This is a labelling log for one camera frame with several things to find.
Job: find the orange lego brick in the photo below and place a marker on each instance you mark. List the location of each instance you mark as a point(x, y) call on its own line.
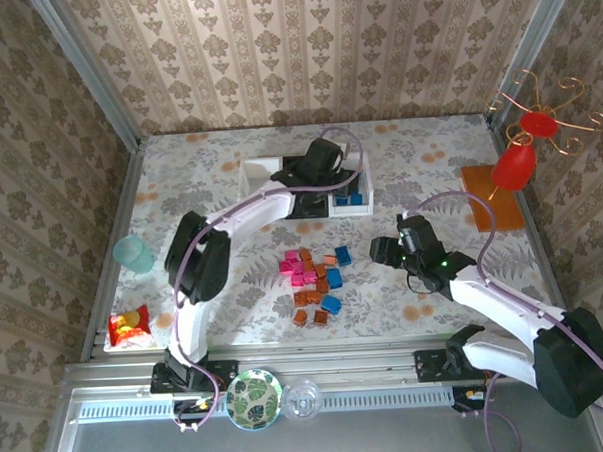
point(329, 260)
point(320, 317)
point(322, 271)
point(300, 299)
point(300, 317)
point(313, 297)
point(306, 256)
point(322, 285)

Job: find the pink lego brick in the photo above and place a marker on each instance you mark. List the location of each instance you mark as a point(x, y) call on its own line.
point(298, 279)
point(285, 267)
point(291, 255)
point(298, 267)
point(310, 276)

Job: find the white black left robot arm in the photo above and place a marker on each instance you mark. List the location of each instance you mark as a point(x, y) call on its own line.
point(198, 265)

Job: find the orange flat board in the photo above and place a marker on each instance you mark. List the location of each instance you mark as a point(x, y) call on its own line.
point(508, 202)

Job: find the clear glass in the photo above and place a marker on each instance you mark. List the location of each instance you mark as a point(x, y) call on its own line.
point(301, 400)

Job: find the grey metal front panel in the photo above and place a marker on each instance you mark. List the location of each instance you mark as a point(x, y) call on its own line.
point(366, 438)

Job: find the green leaf pattern bowl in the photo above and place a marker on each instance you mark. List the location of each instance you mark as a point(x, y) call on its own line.
point(254, 399)

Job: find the teal translucent cup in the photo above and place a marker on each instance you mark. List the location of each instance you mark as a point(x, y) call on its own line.
point(132, 253)

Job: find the red yellow snack packet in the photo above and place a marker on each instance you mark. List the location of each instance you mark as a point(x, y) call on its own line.
point(128, 326)

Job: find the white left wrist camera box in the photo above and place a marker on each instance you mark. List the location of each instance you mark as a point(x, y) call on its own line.
point(345, 150)

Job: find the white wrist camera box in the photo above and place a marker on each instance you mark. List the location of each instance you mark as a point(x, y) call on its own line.
point(345, 150)
point(406, 215)

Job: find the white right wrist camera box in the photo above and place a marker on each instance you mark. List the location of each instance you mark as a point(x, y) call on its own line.
point(406, 215)

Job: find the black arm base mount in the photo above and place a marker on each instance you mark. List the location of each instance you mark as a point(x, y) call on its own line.
point(223, 374)
point(428, 365)

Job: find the aluminium front frame rail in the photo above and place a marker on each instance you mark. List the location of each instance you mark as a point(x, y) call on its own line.
point(337, 364)

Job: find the aluminium frame post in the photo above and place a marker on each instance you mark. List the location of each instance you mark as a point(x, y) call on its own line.
point(534, 50)
point(90, 80)

